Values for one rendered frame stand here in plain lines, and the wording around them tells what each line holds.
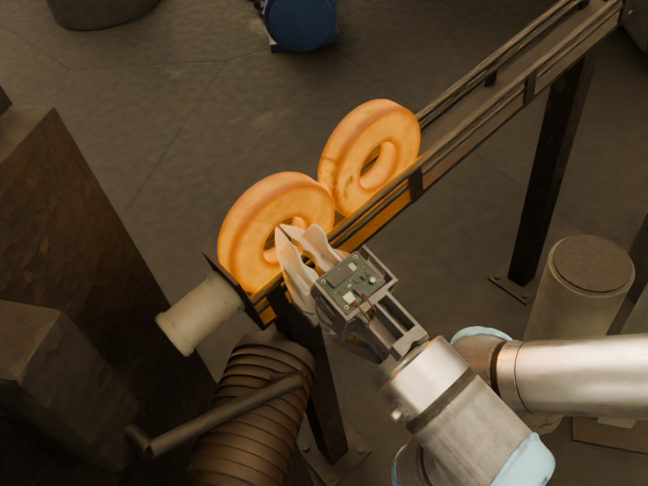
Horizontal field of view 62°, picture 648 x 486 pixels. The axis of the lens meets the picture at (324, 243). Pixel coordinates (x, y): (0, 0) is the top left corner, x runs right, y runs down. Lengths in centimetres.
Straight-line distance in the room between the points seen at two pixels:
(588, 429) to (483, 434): 80
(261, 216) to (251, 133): 144
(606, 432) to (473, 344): 66
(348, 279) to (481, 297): 94
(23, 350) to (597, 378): 55
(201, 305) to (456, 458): 31
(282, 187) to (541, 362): 35
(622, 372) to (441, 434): 19
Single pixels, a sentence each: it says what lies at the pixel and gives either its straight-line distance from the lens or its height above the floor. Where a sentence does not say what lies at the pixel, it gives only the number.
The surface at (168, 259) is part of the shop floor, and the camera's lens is 168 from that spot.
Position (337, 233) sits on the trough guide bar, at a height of 69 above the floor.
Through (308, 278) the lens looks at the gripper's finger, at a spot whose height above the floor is 72.
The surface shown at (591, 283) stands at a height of 52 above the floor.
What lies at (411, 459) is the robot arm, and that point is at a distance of 65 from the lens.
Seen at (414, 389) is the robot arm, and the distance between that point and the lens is 54.
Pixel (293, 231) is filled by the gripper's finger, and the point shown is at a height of 72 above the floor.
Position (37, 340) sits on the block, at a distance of 55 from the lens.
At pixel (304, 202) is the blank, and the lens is 63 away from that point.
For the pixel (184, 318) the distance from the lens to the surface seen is 63.
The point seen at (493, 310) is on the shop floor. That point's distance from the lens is 144.
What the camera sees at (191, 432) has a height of 59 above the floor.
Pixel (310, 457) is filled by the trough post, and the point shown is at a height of 1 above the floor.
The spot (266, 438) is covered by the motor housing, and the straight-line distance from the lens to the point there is 74.
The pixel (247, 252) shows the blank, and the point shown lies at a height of 73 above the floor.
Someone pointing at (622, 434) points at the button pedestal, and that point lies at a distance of 135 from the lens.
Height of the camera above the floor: 119
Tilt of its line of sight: 49 degrees down
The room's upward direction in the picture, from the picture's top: 10 degrees counter-clockwise
